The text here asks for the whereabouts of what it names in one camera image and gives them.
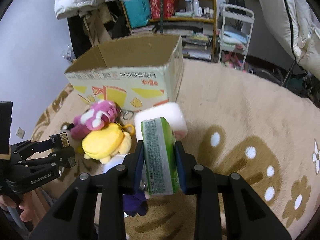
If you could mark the wall power socket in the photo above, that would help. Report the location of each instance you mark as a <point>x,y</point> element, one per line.
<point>20,133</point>

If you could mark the teal shopping bag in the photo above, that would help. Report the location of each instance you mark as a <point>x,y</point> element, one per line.
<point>138,12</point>

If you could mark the green tissue pack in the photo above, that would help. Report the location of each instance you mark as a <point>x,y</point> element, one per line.
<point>159,157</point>

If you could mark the pink bear plush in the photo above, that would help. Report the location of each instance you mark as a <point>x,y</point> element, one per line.
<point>98,116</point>

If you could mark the beige patterned plush rug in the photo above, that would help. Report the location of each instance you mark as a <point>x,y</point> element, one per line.
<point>237,122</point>

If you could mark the left hand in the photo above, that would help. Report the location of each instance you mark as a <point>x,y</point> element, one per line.
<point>26,205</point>

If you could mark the yellow dog plush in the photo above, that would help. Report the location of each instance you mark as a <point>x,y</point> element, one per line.
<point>104,144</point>

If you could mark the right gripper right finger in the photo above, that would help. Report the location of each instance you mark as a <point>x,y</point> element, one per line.
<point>247,215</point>

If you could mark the red gift bag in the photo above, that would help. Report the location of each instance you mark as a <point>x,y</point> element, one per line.
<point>169,8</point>

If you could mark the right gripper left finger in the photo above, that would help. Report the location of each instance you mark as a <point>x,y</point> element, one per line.
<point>92,207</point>

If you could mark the green pole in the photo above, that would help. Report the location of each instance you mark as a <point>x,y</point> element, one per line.
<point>161,16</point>

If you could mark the beige hanging coat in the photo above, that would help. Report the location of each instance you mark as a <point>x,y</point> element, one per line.
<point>94,24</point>

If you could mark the printed cardboard box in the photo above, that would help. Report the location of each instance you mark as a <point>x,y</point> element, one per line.
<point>136,72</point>

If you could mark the pink white roll cushion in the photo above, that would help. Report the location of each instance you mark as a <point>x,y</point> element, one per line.
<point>170,111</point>

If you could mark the stack of books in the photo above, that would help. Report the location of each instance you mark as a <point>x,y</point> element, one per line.
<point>197,46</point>

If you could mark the white rolling cart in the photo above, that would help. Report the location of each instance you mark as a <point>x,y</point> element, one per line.
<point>235,33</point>

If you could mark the wooden bookshelf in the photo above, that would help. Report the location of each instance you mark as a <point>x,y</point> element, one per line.
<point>175,17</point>

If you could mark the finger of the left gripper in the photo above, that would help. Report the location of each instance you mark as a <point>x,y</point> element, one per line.
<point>63,157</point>
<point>55,142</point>

